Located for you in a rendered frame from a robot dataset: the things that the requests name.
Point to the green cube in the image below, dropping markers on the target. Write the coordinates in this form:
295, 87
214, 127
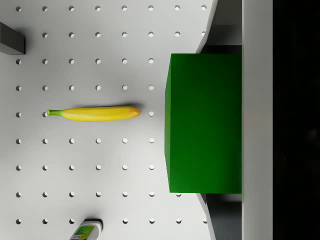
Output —
205, 125

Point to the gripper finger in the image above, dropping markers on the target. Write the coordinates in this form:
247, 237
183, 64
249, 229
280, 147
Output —
222, 49
223, 197

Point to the small white bottle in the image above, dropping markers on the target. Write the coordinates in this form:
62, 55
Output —
86, 231

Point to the grey cube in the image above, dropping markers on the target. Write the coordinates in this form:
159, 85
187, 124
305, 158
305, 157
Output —
11, 40

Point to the banana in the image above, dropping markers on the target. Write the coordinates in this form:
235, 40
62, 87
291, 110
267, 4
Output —
100, 114

